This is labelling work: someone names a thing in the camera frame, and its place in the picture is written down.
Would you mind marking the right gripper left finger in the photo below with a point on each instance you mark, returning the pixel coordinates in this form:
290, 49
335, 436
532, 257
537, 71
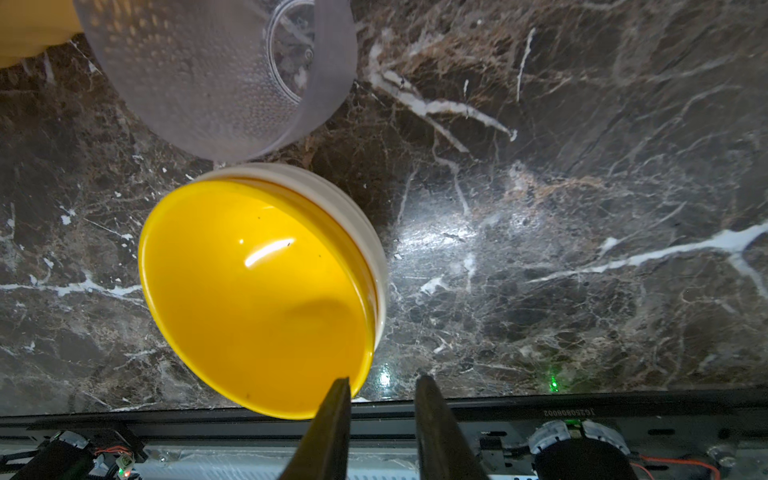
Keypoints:
323, 450

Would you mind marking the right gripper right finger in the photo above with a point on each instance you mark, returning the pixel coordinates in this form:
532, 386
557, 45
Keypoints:
443, 451

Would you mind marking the yellow bowl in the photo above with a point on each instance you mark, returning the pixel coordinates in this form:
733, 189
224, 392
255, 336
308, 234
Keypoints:
260, 292

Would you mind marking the cream white bowl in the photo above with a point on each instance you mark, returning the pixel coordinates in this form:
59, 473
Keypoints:
340, 206

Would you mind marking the yellow plastic bin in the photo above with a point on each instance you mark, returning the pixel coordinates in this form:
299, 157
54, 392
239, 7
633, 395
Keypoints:
29, 27

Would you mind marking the clear cup near bowl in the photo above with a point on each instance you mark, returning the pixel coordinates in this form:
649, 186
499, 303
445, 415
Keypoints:
227, 81

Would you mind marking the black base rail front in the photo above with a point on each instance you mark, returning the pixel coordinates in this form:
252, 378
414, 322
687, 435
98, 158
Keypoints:
658, 435

